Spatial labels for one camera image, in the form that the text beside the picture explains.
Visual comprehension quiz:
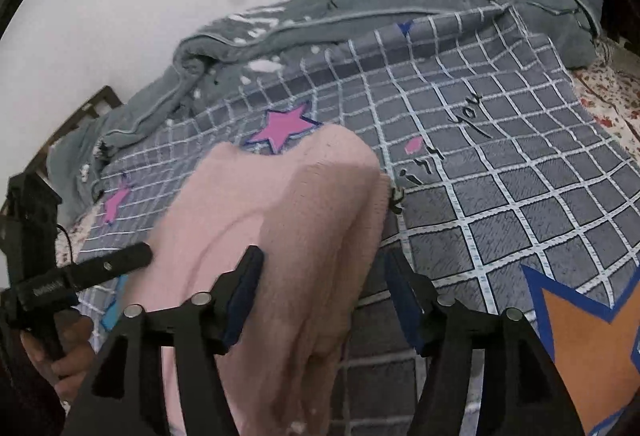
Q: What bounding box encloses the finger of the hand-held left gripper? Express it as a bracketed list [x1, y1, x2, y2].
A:
[59, 242, 154, 291]

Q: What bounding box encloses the black cable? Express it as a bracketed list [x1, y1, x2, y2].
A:
[54, 222, 77, 269]

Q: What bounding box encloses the grey checked star-print bedsheet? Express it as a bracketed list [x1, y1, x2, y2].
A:
[75, 5, 640, 436]

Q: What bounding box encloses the person's left hand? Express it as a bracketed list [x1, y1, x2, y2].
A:
[20, 310, 97, 399]

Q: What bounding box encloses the grey printed quilt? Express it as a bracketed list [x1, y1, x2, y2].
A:
[46, 0, 607, 219]

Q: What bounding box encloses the pink knitted garment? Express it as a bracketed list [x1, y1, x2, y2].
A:
[121, 123, 392, 436]

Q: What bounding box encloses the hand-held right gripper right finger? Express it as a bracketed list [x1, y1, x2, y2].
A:
[384, 247, 587, 436]

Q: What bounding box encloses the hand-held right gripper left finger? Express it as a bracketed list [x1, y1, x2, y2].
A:
[59, 245, 266, 436]

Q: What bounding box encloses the dark wooden headboard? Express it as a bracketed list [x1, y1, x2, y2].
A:
[0, 85, 125, 219]

